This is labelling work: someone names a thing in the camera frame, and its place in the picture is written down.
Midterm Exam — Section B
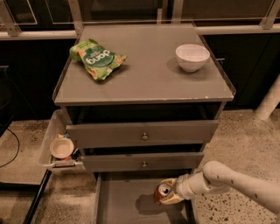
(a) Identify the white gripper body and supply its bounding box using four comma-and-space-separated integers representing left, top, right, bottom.
175, 172, 209, 200

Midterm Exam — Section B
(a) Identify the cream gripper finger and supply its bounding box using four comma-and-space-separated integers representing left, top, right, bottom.
160, 192, 183, 205
160, 178, 177, 186

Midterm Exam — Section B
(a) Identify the red coke can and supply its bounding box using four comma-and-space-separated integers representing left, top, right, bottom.
153, 183, 172, 205

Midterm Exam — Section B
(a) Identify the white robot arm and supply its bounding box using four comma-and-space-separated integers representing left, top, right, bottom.
167, 80, 280, 224

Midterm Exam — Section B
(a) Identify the grey middle drawer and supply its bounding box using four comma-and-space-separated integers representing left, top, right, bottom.
81, 152, 204, 172

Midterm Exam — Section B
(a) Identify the grey drawer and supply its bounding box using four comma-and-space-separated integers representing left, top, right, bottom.
81, 152, 204, 172
94, 171, 198, 224
66, 120, 218, 148

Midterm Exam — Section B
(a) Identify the grey top drawer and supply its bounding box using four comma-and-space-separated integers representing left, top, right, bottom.
66, 120, 218, 148

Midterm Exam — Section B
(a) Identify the grey bottom drawer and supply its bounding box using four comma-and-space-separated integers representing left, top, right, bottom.
94, 171, 198, 224

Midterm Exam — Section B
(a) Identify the small white bowl in bin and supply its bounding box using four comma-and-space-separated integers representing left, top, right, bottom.
50, 137, 74, 159

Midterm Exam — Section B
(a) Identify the clear plastic bin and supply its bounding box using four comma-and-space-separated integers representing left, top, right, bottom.
38, 109, 85, 175

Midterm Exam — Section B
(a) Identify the green chip bag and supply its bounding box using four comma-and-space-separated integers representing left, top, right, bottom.
69, 38, 127, 81

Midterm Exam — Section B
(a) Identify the black cable on floor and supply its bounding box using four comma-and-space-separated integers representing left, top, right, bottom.
0, 123, 21, 169

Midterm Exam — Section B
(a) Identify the metal railing frame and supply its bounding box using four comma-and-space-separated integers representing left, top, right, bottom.
0, 0, 280, 40

